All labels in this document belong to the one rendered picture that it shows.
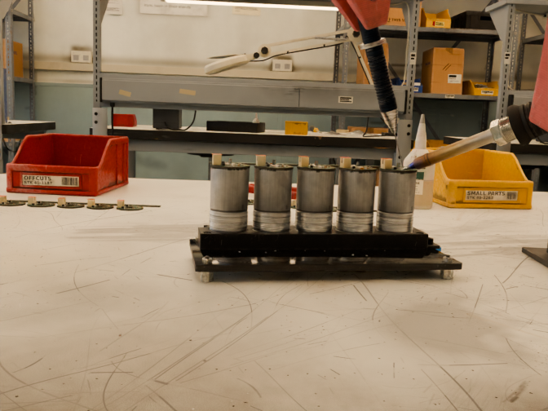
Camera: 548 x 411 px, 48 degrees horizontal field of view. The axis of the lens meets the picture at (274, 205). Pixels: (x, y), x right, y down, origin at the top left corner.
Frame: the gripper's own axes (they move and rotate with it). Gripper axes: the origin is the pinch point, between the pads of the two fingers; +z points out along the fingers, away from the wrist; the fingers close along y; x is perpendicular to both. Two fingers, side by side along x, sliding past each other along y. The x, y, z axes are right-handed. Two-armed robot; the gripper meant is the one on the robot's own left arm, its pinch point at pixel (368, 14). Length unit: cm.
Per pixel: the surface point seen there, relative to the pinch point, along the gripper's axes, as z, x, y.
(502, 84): 59, -166, 183
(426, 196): 21.1, -13.4, 19.9
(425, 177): 19.0, -13.9, 20.0
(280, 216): 10.0, 8.9, 1.3
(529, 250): 19.5, -7.8, -0.6
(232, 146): 49, -54, 225
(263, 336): 10.7, 15.1, -10.3
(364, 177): 9.5, 3.1, 0.2
